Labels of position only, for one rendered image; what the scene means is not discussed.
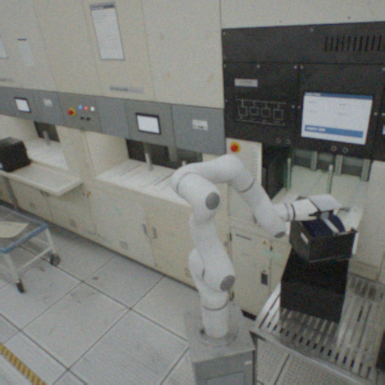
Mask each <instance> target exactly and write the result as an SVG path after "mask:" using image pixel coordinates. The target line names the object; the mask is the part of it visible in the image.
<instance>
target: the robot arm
mask: <svg viewBox="0 0 385 385"><path fill-rule="evenodd" d="M222 183H228V184H229V185H230V186H231V187H233V188H234V190H235V191H236V192H237V193H238V194H239V196H240V197H242V199H243V200H244V201H245V202H246V203H247V205H248V206H250V209H251V211H252V212H253V220H254V223H255V224H256V225H257V226H261V227H262V228H263V229H264V230H265V231H266V232H267V233H268V234H269V235H270V236H271V237H273V238H282V237H284V236H285V235H286V233H287V227H286V224H285V222H290V221H292V220H313V219H316V218H317V217H321V214H322V213H325V212H329V211H330V210H327V211H323V212H322V211H321V210H320V209H319V208H318V207H317V206H316V205H315V204H314V203H313V202H312V201H309V200H307V199H306V200H300V201H296V202H290V203H289V202H285V203H280V204H275V205H273V204H272V203H271V201H270V199H269V197H268V194H267V193H266V192H265V190H264V189H263V188H262V187H261V185H260V184H259V182H258V181H257V180H256V178H255V177H254V175H253V174H252V173H251V171H250V170H248V169H247V167H246V166H245V164H244V163H243V162H242V160H241V159H240V158H238V157H237V156H235V155H232V154H226V155H224V156H221V157H218V158H216V159H212V160H210V161H207V162H203V163H195V164H190V165H186V166H184V167H181V168H179V169H178V170H176V172H175V173H173V175H172V176H171V188H172V189H173V190H174V191H175V192H176V193H177V195H178V196H180V197H181V198H182V199H184V200H186V201H187V202H188V203H189V204H190V205H191V207H192V209H193V214H192V215H191V216H190V218H189V230H190V233H191V236H192V240H193V243H194V245H195V248H194V249H193V250H192V251H191V253H190V254H189V260H188V264H189V270H190V273H191V275H192V279H193V281H194V283H195V285H196V287H197V289H198V291H199V293H200V296H201V304H202V317H201V318H200V319H198V321H197V323H196V334H197V336H198V338H200V339H201V341H203V342H204V343H206V345H208V346H211V347H222V346H225V345H226V344H228V343H229V342H230V341H232V339H234V338H235V336H236V335H237V331H238V326H237V323H236V321H235V319H234V317H232V316H231V315H229V304H228V293H227V290H229V289H230V288H231V287H232V286H233V285H234V283H235V279H236V274H235V269H234V266H233V265H232V264H231V262H230V259H229V257H228V255H227V253H226V251H225V249H224V247H223V245H222V242H221V240H220V237H219V235H218V231H217V224H216V223H215V215H217V212H218V210H219V209H220V208H221V205H222V197H221V194H220V191H219V190H218V188H217V187H216V186H214V184H222ZM318 209H319V212H317V211H318Z"/></svg>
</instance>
